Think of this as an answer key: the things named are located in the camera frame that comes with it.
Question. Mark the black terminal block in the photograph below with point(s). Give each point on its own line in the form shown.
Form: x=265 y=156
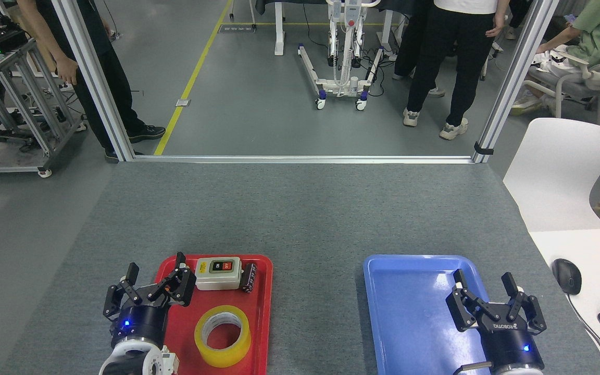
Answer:
x=249 y=277

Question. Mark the white wheeled stand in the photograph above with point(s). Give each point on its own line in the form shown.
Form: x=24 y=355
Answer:
x=344 y=31

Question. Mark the blue plastic tray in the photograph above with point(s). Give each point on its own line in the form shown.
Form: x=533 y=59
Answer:
x=409 y=323

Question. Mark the white desk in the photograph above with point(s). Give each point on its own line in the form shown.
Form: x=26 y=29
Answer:
x=591 y=250

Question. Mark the white plastic chair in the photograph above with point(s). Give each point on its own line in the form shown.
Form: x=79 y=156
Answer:
x=555 y=177

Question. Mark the yellow tape roll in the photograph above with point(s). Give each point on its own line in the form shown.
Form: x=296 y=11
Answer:
x=237 y=349

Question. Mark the silver floor plate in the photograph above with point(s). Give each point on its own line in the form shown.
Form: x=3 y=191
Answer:
x=183 y=102

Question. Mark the seated person in green shirt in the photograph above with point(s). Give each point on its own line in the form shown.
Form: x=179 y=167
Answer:
x=599 y=31

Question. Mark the white table leg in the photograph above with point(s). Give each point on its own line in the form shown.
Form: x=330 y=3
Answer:
x=279 y=26

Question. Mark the person in black trousers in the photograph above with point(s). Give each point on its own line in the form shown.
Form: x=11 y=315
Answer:
x=414 y=47

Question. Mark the black computer mouse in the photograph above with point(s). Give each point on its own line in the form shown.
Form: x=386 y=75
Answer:
x=566 y=276

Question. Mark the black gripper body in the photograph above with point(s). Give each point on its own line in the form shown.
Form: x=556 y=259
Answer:
x=511 y=344
x=144 y=320

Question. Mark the person in white shirt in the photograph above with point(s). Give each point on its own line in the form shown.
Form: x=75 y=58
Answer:
x=466 y=52

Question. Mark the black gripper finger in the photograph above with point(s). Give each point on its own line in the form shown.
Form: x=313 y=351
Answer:
x=461 y=310
x=532 y=312
x=115 y=299
x=180 y=286

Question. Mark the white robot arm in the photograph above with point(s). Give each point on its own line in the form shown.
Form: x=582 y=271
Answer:
x=519 y=372
x=146 y=359

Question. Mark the person in dark clothes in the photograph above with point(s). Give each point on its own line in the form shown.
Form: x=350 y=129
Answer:
x=120 y=88

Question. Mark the metal frame cart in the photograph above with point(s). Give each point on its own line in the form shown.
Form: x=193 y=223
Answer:
x=34 y=99

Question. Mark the beige switch box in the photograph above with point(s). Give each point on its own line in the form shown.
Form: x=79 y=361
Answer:
x=216 y=278

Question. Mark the red plastic tray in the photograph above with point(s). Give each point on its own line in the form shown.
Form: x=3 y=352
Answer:
x=185 y=333

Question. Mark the silver aluminium post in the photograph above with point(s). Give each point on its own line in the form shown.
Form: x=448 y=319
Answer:
x=97 y=88
x=513 y=78

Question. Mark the silver aluminium rail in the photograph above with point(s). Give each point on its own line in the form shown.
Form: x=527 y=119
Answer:
x=305 y=159

